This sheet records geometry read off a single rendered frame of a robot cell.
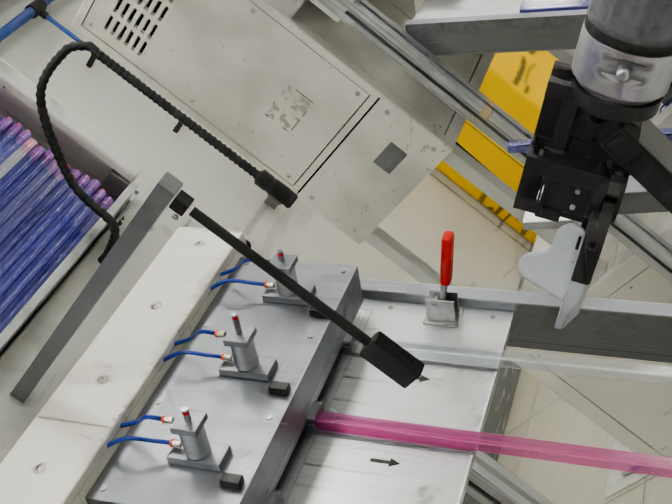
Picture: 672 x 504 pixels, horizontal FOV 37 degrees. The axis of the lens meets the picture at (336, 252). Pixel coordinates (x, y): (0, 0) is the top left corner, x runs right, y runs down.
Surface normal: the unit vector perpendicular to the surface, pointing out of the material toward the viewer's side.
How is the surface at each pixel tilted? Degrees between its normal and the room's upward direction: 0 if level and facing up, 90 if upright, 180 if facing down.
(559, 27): 90
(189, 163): 90
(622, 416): 90
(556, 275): 79
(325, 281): 48
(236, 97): 90
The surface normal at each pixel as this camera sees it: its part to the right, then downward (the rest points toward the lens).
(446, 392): -0.15, -0.80
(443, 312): -0.31, 0.58
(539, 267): -0.24, 0.22
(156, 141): 0.53, -0.55
